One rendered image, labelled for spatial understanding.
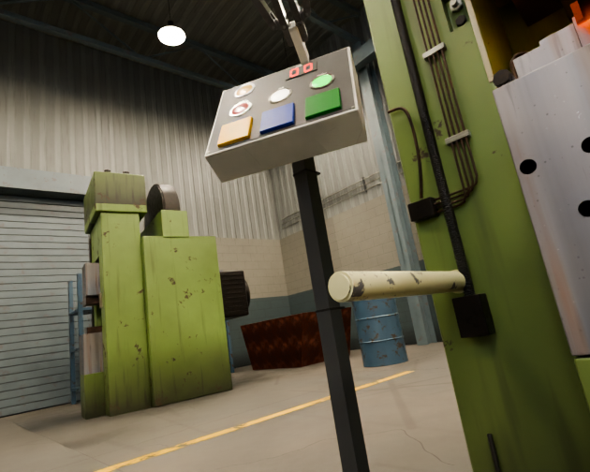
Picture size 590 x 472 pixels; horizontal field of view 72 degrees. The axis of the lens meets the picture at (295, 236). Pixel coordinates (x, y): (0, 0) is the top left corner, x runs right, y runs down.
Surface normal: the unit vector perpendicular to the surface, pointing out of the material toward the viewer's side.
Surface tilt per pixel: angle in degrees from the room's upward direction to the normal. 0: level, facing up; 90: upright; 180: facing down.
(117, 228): 90
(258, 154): 150
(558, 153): 90
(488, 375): 90
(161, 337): 90
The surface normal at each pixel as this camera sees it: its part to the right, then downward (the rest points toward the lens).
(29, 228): 0.64, -0.27
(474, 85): -0.69, -0.07
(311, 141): -0.03, 0.75
